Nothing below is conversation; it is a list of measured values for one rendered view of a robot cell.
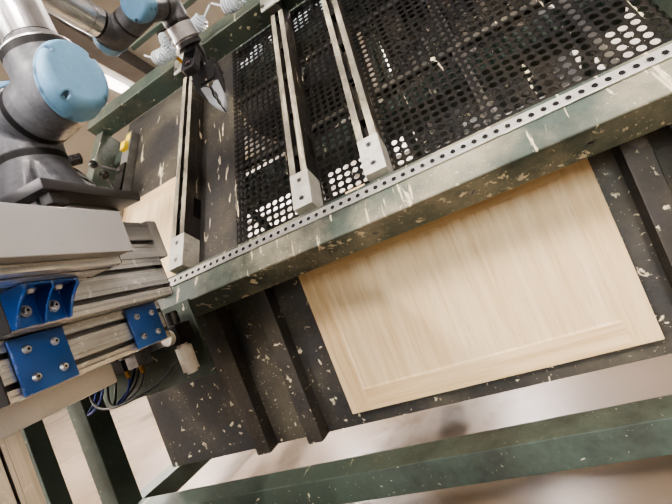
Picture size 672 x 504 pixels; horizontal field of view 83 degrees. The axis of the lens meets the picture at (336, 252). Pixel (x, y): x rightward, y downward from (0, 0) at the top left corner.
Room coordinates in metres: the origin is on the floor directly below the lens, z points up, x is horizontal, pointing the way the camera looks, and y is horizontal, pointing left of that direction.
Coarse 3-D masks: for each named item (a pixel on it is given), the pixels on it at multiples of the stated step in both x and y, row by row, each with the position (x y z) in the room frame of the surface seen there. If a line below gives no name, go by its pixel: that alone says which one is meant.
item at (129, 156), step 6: (132, 132) 1.82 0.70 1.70; (132, 138) 1.81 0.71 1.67; (138, 138) 1.85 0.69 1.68; (132, 144) 1.80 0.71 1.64; (132, 150) 1.78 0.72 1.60; (126, 156) 1.75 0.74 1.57; (132, 156) 1.77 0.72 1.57; (126, 162) 1.73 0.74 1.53; (132, 162) 1.76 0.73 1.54; (126, 168) 1.71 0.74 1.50; (132, 168) 1.74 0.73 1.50; (126, 174) 1.70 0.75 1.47; (132, 174) 1.73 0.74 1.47; (126, 180) 1.69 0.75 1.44; (126, 186) 1.67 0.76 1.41; (120, 210) 1.60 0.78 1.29
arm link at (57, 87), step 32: (0, 0) 0.60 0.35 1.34; (32, 0) 0.63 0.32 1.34; (0, 32) 0.61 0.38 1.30; (32, 32) 0.60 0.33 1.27; (32, 64) 0.59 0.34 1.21; (64, 64) 0.61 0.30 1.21; (96, 64) 0.67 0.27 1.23; (32, 96) 0.61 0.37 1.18; (64, 96) 0.61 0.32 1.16; (96, 96) 0.65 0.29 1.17; (32, 128) 0.65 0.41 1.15; (64, 128) 0.67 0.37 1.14
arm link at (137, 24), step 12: (120, 0) 0.91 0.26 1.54; (132, 0) 0.91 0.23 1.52; (144, 0) 0.91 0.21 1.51; (156, 0) 0.94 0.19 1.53; (168, 0) 0.99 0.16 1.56; (120, 12) 0.95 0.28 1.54; (132, 12) 0.92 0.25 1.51; (144, 12) 0.92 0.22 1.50; (156, 12) 0.95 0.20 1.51; (168, 12) 1.00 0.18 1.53; (132, 24) 0.96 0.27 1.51; (144, 24) 0.97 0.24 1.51
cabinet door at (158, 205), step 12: (156, 192) 1.54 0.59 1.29; (168, 192) 1.50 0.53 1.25; (132, 204) 1.60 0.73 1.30; (144, 204) 1.55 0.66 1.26; (156, 204) 1.51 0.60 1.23; (168, 204) 1.47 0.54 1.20; (132, 216) 1.57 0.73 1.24; (144, 216) 1.52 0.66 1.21; (156, 216) 1.48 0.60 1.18; (168, 216) 1.44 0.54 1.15; (168, 228) 1.41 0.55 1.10; (168, 240) 1.38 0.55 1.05; (168, 252) 1.35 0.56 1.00; (168, 264) 1.33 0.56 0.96; (168, 276) 1.30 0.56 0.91
